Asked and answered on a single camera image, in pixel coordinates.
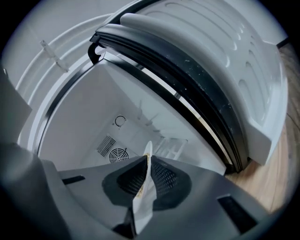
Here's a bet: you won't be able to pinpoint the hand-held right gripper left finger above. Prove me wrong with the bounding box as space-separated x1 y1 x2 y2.
58 156 148 240

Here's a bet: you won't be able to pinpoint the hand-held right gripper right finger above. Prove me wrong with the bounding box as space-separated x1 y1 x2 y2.
142 156 278 240

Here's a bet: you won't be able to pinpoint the white plate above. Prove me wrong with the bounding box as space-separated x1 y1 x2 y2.
131 140 157 235

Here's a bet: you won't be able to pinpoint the white ceiling pipes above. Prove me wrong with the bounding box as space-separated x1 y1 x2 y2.
14 13 122 104

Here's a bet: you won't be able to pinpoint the white pipe bracket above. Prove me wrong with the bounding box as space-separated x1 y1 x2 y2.
39 39 71 73

